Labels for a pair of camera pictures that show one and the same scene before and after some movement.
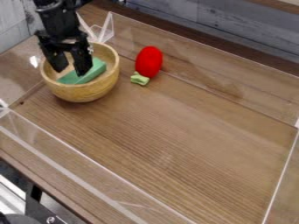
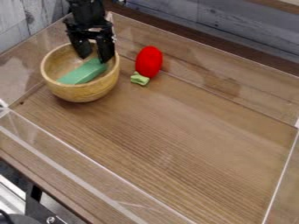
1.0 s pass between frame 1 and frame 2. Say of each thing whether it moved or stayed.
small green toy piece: stayed
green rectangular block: stayed
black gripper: moved
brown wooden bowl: stayed
